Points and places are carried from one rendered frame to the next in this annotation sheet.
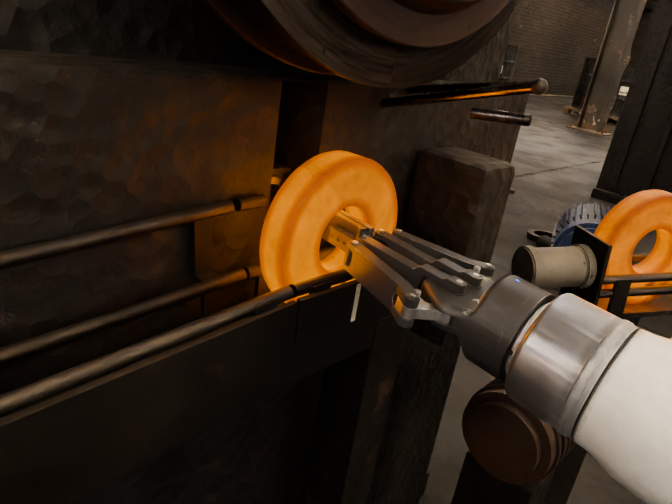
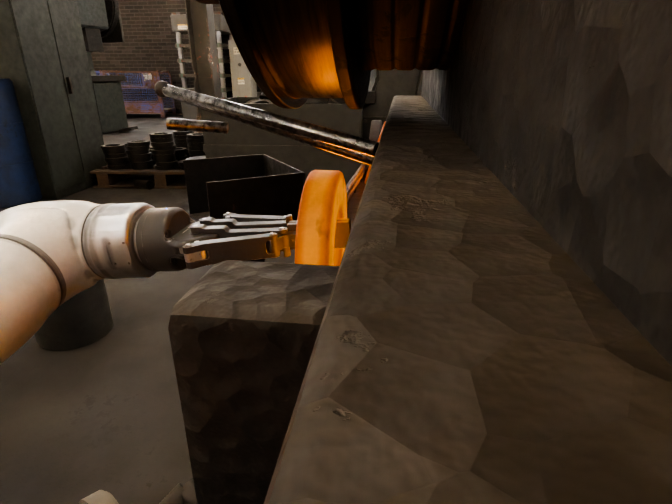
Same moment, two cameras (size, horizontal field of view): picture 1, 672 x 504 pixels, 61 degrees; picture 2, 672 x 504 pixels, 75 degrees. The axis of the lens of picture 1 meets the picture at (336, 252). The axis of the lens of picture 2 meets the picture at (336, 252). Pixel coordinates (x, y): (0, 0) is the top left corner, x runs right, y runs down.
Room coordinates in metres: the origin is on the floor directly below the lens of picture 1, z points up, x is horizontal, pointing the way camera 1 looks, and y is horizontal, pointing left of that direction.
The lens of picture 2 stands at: (0.91, -0.23, 0.91)
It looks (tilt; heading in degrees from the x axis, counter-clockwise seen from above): 22 degrees down; 148
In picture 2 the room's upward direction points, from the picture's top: straight up
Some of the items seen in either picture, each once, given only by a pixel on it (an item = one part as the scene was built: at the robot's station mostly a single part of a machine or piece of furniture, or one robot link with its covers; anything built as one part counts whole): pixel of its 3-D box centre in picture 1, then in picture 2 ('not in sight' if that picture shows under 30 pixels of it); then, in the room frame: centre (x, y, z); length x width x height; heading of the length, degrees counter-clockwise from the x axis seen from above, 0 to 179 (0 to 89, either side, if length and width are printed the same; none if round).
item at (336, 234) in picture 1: (343, 244); not in sight; (0.47, -0.01, 0.74); 0.05 x 0.03 x 0.01; 50
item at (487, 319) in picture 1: (479, 310); (188, 238); (0.41, -0.12, 0.73); 0.09 x 0.08 x 0.07; 50
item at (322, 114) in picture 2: not in sight; (292, 149); (-2.04, 1.25, 0.39); 1.03 x 0.83 x 0.79; 54
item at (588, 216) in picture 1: (587, 242); not in sight; (2.50, -1.13, 0.17); 0.57 x 0.31 x 0.34; 160
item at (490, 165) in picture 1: (444, 245); (286, 441); (0.70, -0.14, 0.68); 0.11 x 0.08 x 0.24; 50
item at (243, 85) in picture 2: not in sight; (219, 67); (-9.19, 3.15, 1.03); 1.54 x 0.94 x 2.05; 50
